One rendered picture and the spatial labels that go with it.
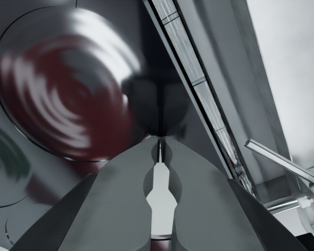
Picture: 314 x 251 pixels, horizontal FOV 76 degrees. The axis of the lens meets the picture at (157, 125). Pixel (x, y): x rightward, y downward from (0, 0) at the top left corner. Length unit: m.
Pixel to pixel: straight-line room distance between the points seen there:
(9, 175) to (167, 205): 0.13
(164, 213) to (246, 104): 0.14
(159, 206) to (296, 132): 0.13
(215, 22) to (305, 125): 0.11
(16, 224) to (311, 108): 0.27
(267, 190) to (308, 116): 0.13
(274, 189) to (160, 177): 0.17
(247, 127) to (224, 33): 0.10
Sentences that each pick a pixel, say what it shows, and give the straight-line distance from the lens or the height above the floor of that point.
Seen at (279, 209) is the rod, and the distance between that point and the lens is 0.22.
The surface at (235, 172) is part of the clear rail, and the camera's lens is 0.17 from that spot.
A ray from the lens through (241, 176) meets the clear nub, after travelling 0.17.
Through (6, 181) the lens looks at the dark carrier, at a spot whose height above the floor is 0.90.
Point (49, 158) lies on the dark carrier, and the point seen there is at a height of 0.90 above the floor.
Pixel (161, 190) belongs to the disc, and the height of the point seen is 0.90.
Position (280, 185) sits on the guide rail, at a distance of 0.30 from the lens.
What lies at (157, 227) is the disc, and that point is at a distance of 0.21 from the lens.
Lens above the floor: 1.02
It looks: 62 degrees down
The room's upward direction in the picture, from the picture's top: 179 degrees counter-clockwise
